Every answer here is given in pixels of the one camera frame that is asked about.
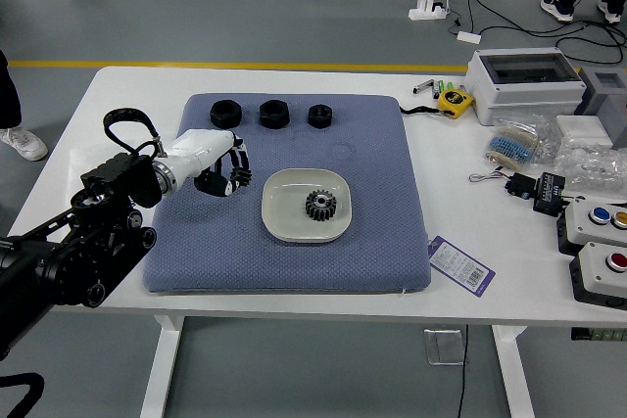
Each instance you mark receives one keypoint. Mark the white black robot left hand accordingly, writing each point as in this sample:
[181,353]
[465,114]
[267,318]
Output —
[201,146]

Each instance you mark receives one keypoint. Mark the small black gear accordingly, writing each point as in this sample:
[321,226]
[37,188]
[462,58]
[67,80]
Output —
[241,177]

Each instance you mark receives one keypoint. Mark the big black gear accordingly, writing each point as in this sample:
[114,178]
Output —
[321,206]

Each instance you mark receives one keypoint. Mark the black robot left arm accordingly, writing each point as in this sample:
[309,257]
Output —
[73,251]

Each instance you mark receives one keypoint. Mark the large black hex nut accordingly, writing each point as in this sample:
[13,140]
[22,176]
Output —
[225,117]
[274,117]

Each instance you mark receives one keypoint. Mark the small black hex nut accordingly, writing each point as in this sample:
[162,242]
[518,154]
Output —
[320,118]

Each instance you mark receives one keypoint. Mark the blue yellow button box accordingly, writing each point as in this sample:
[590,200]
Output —
[588,229]

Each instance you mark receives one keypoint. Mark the small grey box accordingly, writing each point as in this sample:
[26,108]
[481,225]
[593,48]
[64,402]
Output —
[614,105]

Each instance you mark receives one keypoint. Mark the red button box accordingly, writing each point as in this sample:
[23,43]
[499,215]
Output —
[600,276]

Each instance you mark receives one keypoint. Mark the white square dish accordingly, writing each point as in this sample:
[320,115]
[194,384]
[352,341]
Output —
[289,202]

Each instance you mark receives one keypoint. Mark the clear printed plastic bag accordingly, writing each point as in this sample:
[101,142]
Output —
[83,158]

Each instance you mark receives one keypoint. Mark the blue-grey cushion mat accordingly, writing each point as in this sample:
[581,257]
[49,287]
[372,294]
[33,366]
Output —
[294,266]

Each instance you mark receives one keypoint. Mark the white table leg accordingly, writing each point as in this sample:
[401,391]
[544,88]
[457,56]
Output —
[164,364]
[512,369]

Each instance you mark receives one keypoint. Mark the silver black marker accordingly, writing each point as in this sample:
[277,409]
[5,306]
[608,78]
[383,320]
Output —
[422,87]

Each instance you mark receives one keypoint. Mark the yellow tape measure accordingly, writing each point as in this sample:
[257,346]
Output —
[454,102]

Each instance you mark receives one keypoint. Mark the white power strip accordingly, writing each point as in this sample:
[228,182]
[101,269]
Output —
[426,13]

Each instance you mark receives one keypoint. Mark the purple white tag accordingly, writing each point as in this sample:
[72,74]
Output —
[458,264]

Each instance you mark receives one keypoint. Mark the white power adapter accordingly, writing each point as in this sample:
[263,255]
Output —
[468,37]

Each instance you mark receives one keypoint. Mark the blue resistor strip roll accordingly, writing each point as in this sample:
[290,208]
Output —
[509,146]

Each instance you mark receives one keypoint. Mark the silver floor plate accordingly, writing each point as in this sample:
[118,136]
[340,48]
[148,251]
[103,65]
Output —
[443,347]

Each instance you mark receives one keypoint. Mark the black electronic module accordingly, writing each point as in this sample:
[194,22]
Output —
[521,187]

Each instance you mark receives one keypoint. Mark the clear bag of parts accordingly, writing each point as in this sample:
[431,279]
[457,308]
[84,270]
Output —
[546,136]

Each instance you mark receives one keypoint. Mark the black module with green lights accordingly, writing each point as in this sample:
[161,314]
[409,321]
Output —
[549,195]

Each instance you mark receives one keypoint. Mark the white foam block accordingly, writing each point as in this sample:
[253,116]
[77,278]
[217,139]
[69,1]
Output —
[583,129]

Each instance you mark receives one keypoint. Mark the clear bubble wrap bag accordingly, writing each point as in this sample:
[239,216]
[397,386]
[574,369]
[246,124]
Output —
[593,163]

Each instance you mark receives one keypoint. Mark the black green label strip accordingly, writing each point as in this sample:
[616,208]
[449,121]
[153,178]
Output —
[597,334]

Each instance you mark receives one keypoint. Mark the grey enclosure with clear lid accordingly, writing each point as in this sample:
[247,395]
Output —
[519,95]

